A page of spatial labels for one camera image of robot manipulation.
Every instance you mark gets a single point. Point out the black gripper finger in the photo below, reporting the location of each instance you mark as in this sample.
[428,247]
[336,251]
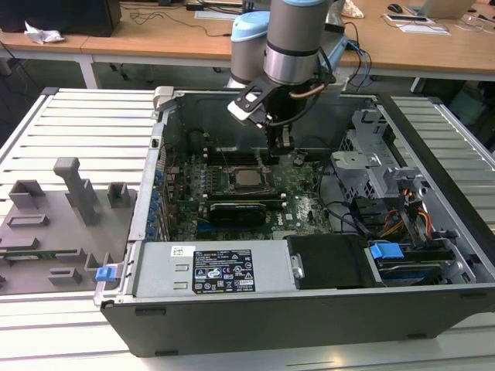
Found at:
[276,152]

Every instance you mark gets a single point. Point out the silver square CPU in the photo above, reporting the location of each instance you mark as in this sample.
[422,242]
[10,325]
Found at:
[247,178]

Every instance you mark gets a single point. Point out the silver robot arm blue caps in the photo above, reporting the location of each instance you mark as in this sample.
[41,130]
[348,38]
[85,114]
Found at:
[290,46]

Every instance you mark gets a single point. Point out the CPU socket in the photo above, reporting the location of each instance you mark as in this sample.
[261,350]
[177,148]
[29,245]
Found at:
[231,185]

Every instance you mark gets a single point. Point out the blue expansion slot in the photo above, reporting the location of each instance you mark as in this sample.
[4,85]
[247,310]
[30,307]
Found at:
[205,230]

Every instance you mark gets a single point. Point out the round coin battery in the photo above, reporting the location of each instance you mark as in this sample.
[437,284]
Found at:
[299,158]

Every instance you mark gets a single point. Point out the green motherboard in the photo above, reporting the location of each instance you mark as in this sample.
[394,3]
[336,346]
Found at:
[305,208]

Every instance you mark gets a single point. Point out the black graphics card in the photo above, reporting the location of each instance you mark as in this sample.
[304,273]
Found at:
[237,214]

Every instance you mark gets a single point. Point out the black rear fan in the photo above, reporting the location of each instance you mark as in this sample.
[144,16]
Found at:
[197,143]

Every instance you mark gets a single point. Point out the silver metal drive cage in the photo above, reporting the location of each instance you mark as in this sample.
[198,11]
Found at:
[359,170]

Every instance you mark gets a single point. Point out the black plastic shroud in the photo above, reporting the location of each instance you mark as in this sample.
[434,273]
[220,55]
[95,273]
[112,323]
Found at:
[328,263]

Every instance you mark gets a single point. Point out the beige crumpled object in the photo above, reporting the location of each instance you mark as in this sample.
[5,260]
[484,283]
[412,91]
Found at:
[355,9]

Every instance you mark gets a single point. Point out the blue card retainer row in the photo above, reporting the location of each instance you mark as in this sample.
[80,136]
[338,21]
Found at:
[154,205]

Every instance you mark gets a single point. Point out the wooden desk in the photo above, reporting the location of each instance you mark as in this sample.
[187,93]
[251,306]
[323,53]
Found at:
[38,48]
[162,44]

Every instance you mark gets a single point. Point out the hard disk in blue carrier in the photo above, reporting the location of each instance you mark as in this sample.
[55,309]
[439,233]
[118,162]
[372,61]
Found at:
[386,253]

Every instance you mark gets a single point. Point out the black computer mouse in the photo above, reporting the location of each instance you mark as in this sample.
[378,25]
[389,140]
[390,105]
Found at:
[395,7]

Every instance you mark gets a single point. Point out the white tablet device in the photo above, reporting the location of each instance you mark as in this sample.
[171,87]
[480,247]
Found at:
[408,18]

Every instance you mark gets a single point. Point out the white paper sheet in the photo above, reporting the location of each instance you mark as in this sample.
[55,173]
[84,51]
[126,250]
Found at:
[425,29]

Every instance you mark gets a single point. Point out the silver power supply unit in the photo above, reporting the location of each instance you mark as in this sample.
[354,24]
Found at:
[162,270]

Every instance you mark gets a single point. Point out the open black PC case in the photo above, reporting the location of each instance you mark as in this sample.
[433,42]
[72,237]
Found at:
[270,328]

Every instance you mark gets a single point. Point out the silver laptop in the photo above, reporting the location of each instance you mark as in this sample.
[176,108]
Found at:
[444,7]

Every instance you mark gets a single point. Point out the blue case latch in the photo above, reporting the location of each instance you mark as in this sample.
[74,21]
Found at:
[105,274]

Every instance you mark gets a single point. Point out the grey parts rack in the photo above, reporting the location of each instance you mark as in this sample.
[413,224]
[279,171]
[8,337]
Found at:
[58,239]

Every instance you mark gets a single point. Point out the black box on desk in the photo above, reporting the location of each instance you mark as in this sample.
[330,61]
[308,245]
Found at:
[58,15]

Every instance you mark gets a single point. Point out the crumpled white paper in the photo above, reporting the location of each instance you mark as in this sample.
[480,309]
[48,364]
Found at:
[42,35]

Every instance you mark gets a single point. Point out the green RAM stick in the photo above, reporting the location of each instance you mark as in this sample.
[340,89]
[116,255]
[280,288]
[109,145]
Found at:
[38,253]

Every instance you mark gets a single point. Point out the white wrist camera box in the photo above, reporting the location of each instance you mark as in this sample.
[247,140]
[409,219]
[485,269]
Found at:
[241,112]

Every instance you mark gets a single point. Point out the small white bracket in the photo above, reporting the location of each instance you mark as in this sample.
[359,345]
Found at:
[341,82]

